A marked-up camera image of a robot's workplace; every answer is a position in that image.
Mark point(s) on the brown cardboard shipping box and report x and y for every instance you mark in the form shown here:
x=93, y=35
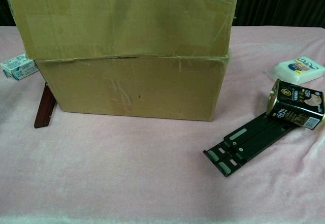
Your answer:
x=127, y=87

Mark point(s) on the dark pleated curtain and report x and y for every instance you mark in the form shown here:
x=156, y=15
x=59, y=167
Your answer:
x=279, y=3

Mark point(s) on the black folding stand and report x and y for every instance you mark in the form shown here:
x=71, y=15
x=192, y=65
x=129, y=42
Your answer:
x=254, y=137

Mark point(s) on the white tissue packet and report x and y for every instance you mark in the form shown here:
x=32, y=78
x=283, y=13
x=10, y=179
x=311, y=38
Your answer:
x=297, y=69

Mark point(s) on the black luncheon meat can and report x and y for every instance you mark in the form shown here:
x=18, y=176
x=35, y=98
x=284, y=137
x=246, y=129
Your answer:
x=297, y=104

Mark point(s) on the small white blue carton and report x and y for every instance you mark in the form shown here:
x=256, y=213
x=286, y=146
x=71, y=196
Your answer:
x=17, y=67

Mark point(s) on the pink tablecloth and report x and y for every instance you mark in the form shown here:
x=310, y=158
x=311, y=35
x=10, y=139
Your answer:
x=127, y=173

